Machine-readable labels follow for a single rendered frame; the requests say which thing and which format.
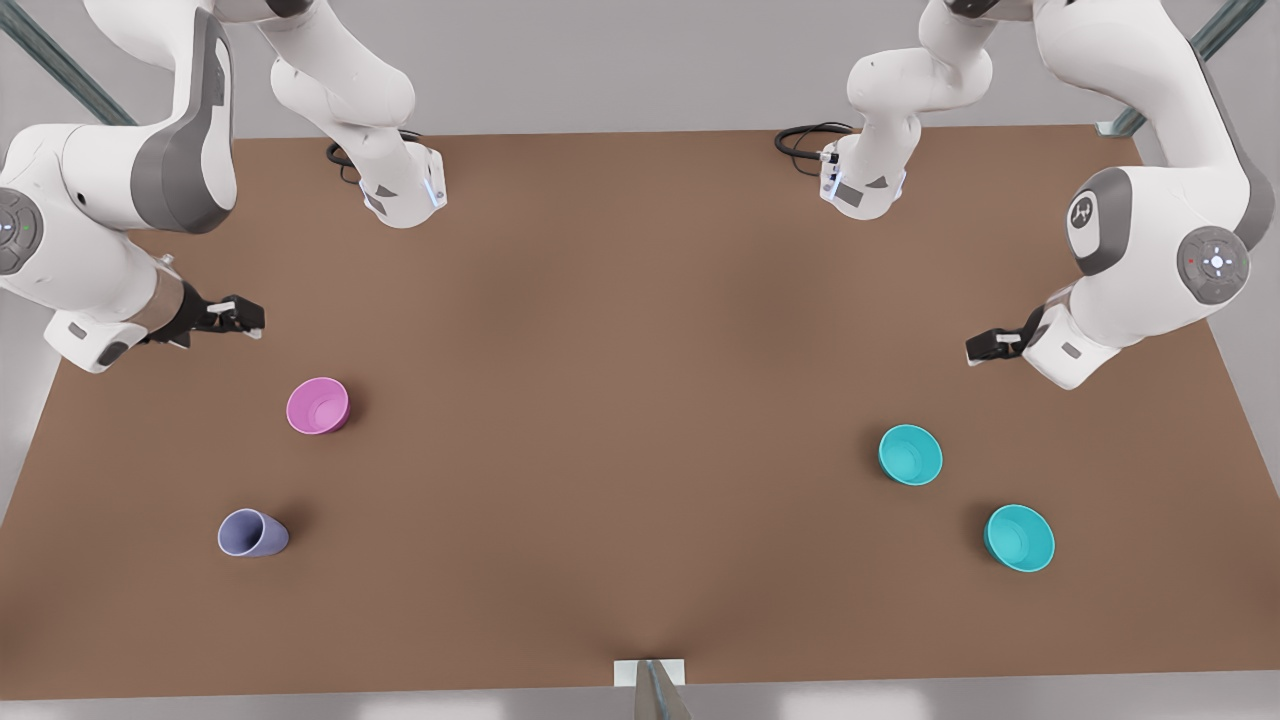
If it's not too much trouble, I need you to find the black cable loop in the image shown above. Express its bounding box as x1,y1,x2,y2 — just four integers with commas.
326,130,425,186
774,122,857,178

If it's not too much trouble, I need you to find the lavender cup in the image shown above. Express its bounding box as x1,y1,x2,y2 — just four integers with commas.
218,508,290,558

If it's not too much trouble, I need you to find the pink bowl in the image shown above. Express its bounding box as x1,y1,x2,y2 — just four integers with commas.
286,377,351,436

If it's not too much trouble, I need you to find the silver frame post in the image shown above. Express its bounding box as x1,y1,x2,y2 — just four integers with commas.
1096,0,1267,137
614,658,691,720
0,0,138,128

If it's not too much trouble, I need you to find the large teal bowl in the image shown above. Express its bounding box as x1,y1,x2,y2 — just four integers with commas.
984,504,1056,574

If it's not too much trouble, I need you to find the small teal bowl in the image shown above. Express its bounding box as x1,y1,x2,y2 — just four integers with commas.
878,424,944,487

